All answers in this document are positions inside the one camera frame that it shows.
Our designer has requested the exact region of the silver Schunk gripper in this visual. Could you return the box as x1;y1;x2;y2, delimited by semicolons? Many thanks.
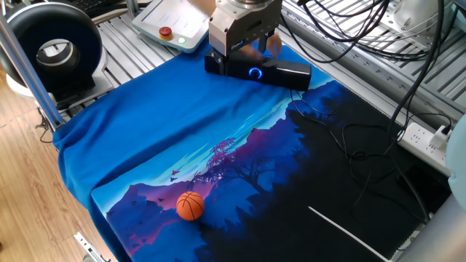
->
208;1;283;76

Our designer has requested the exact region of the black speaker bar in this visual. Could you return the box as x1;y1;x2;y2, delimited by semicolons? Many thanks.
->
203;48;312;92

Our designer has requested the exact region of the person's hand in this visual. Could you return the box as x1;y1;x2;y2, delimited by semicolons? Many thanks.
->
238;32;284;61

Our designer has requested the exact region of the white teach pendant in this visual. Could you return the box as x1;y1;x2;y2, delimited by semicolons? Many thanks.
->
131;0;216;55

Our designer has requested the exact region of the red emergency stop button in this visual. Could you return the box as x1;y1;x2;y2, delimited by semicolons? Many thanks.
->
158;25;174;41

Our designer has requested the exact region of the blue landscape printed cloth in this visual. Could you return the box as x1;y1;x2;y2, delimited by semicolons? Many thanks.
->
52;36;452;262

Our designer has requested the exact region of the orange mini basketball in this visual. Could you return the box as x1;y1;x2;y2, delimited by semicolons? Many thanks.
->
175;191;205;222

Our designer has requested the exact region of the black keyboard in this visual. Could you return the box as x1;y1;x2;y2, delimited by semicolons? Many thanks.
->
68;0;123;12

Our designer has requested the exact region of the white power strip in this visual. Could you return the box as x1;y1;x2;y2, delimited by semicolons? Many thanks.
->
396;122;452;178

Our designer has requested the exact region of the thin white strip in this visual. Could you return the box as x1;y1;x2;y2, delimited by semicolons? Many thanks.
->
307;206;392;262

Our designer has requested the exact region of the white plug adapter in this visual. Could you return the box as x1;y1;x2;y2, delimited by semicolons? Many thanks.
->
429;124;452;149

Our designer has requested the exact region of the thin black speaker cable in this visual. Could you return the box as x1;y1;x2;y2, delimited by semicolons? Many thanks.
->
289;89;430;223

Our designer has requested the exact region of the silver metal post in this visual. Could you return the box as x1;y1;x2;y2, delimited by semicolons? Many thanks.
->
126;0;141;19

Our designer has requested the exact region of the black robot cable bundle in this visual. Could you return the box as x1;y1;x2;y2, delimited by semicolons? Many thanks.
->
282;0;460;146

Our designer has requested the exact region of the aluminium frame post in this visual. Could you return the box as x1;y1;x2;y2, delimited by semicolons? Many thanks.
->
0;14;66;130

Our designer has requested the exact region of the black ring device on base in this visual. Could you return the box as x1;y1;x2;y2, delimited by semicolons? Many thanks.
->
0;1;114;110

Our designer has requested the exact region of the metal bracket rail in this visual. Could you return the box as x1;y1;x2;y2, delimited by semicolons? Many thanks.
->
74;231;112;262

